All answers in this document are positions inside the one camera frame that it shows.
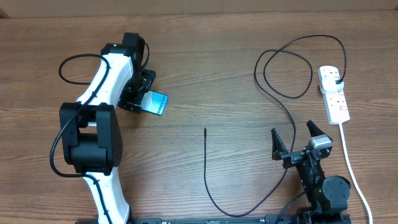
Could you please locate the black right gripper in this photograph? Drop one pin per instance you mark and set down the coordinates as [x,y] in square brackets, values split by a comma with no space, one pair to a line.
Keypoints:
[280,152]

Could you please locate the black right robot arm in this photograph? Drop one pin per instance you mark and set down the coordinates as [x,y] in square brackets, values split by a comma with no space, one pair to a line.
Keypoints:
[324,199]

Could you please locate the white USB charger plug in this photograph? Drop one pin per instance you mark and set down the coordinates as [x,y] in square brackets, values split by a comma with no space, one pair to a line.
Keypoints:
[329,84]

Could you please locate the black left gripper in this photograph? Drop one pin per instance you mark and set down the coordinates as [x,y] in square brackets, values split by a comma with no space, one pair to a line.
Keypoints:
[137,98]

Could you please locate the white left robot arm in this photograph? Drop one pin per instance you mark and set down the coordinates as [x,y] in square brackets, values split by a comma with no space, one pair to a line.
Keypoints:
[89,144]

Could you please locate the Galaxy smartphone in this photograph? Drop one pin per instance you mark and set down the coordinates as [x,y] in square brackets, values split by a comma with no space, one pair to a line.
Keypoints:
[154,102]

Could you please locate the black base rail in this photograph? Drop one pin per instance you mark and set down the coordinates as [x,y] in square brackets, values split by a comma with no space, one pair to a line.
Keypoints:
[211,221]

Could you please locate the white power strip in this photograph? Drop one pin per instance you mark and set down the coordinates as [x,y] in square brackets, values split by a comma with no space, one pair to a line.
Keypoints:
[335,103]

